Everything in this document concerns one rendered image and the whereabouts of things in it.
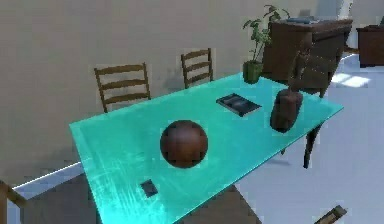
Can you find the dark book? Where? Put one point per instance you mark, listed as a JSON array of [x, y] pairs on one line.
[[238, 104]]

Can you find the dark brown wooden desk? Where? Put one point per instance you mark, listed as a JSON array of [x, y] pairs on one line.
[[300, 50]]

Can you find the small black phone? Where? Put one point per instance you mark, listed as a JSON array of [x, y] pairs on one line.
[[149, 188]]

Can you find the turquoise glass dining table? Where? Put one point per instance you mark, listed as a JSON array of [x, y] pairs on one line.
[[233, 140]]

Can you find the brown basketball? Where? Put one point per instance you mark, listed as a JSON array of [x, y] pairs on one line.
[[183, 144]]

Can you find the green house plant in pot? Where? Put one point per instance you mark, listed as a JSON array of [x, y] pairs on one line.
[[255, 63]]

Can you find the brown pot with bare plant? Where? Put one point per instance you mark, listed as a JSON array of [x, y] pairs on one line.
[[286, 110]]

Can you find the brown wooden slatted chair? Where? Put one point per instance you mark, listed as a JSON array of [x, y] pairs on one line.
[[197, 66], [123, 86], [331, 216], [6, 196]]

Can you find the dark brown wooden cabinet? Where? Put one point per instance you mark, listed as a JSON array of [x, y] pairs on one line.
[[370, 45]]

